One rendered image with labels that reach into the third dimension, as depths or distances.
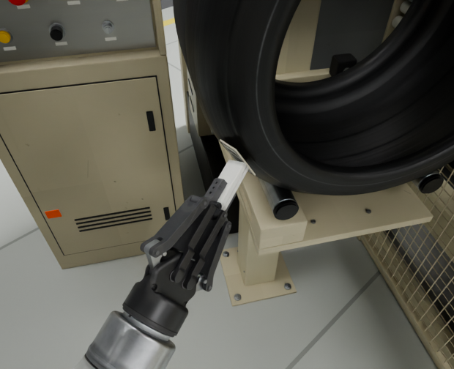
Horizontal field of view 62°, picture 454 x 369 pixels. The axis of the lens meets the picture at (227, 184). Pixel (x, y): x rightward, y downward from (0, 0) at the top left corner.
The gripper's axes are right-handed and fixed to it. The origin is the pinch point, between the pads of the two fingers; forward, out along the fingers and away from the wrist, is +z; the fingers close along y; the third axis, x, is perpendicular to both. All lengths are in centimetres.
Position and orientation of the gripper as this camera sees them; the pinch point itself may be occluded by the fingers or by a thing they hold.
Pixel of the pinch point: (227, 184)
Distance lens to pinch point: 51.2
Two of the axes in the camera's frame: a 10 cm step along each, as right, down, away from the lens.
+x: 7.4, 1.8, -6.5
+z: 4.7, -8.3, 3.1
